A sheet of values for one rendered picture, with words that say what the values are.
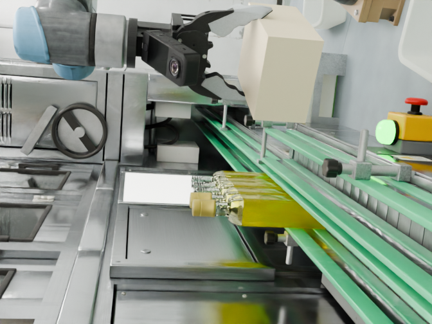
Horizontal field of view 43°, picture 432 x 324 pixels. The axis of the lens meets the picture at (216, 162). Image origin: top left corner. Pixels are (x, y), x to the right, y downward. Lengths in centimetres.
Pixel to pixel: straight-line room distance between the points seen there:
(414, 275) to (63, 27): 55
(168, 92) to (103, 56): 142
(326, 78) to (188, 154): 103
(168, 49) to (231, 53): 429
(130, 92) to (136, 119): 11
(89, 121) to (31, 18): 143
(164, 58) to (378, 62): 67
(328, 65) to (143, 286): 74
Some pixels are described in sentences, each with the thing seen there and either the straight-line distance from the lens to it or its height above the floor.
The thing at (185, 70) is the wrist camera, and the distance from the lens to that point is 71.
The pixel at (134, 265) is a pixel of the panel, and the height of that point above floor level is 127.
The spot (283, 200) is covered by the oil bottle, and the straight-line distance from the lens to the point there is 111.
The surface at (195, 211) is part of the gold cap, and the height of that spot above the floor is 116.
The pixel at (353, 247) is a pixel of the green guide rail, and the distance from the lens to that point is 83.
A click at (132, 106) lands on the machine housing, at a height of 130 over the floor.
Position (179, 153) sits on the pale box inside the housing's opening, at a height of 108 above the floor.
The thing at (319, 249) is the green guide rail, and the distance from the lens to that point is 103.
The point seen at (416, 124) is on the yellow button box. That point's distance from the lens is 102.
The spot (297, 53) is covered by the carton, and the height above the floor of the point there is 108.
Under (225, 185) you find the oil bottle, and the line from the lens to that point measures 120.
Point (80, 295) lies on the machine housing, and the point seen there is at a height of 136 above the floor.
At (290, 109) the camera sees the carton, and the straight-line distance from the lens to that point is 77.
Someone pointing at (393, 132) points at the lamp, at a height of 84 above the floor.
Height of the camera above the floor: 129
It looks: 9 degrees down
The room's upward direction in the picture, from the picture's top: 87 degrees counter-clockwise
